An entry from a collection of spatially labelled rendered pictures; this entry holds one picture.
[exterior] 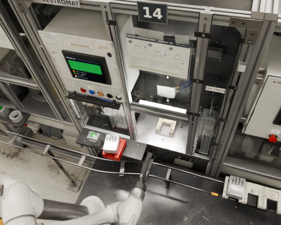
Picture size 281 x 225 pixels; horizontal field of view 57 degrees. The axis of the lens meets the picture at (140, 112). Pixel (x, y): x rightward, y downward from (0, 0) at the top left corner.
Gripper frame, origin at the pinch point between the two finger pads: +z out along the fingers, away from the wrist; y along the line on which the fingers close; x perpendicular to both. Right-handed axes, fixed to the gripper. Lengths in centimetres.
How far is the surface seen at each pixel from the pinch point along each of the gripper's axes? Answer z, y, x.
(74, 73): 18, 46, 48
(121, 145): 11.6, -15.3, 25.9
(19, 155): 12, -112, 171
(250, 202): 3, -29, -66
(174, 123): 39.7, -14.8, -5.2
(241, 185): 8, -18, -58
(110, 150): 3.9, -11.4, 30.7
